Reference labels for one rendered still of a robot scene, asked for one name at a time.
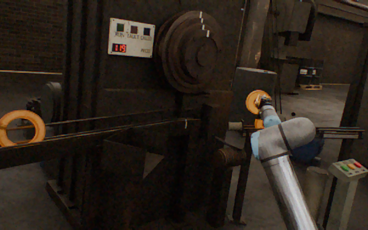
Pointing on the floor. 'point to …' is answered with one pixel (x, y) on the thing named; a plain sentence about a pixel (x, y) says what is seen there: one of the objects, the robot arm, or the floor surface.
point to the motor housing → (222, 183)
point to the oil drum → (243, 81)
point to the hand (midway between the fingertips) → (258, 99)
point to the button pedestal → (343, 193)
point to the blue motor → (308, 152)
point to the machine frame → (134, 106)
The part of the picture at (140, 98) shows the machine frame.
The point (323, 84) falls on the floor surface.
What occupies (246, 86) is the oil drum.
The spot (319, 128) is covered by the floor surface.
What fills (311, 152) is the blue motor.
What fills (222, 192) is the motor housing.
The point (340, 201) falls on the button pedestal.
